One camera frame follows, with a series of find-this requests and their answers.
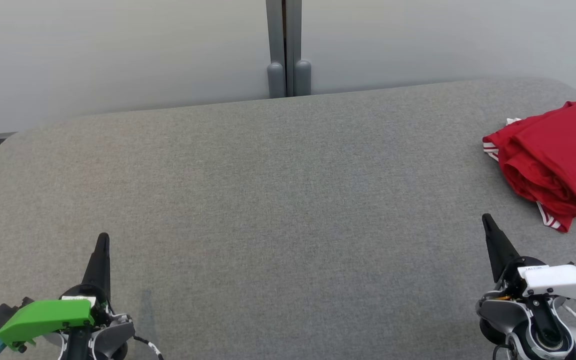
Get red Bulls jersey white sleeves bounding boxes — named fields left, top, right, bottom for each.
left=482, top=98, right=576, bottom=234

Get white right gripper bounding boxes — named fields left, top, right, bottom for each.
left=481, top=213, right=576, bottom=302

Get grey partition post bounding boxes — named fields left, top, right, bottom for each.
left=266, top=0, right=313, bottom=99

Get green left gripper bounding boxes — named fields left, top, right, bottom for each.
left=0, top=232, right=115, bottom=352

